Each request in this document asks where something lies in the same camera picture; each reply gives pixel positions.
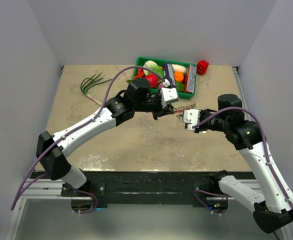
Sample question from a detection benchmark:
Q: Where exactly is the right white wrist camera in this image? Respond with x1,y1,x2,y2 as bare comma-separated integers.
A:
182,109,201,131

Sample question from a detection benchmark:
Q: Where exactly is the green vegetable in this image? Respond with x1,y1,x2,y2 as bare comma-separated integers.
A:
176,82,185,93

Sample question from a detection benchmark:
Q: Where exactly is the red bell pepper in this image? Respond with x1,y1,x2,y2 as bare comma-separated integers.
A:
196,60,210,75

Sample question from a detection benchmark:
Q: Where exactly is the green plastic bin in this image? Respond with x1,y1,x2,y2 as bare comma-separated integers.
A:
135,56,197,100

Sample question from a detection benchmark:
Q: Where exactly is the white green cabbage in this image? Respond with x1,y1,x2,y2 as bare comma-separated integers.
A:
143,60,164,78

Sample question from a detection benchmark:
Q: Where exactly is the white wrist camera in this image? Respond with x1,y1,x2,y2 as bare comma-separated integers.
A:
182,109,201,131
160,79,179,108

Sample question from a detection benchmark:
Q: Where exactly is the black base frame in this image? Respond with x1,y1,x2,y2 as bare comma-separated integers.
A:
30,169,265,210

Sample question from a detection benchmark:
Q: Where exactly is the red chili pepper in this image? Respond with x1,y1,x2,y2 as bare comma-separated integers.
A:
132,68,145,80

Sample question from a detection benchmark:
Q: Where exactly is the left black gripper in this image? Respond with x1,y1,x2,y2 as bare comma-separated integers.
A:
134,93,175,121

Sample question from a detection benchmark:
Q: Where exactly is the orange fruit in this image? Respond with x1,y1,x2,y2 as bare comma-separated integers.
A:
174,71,185,83

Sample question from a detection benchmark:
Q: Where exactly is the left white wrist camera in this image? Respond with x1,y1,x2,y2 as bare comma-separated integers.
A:
160,79,179,108

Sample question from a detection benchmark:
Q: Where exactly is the red apple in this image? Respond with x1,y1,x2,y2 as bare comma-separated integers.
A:
145,74,158,88

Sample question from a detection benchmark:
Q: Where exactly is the white radish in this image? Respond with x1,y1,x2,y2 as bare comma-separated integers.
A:
172,64,187,75

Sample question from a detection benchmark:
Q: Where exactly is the purple sweet potato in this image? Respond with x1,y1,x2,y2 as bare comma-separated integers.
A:
157,83,164,90

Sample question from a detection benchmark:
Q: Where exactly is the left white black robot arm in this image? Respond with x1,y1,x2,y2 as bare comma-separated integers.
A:
36,78,179,196

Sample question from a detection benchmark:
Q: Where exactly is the green spring onion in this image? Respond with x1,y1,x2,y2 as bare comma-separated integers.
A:
80,72,111,106

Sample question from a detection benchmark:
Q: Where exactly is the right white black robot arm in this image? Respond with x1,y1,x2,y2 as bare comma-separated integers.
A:
183,94,293,234

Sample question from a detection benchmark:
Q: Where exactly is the purple white box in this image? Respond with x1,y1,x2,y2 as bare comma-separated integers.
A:
162,62,176,88

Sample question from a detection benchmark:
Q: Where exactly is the red grey box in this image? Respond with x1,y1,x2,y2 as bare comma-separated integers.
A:
183,64,197,94

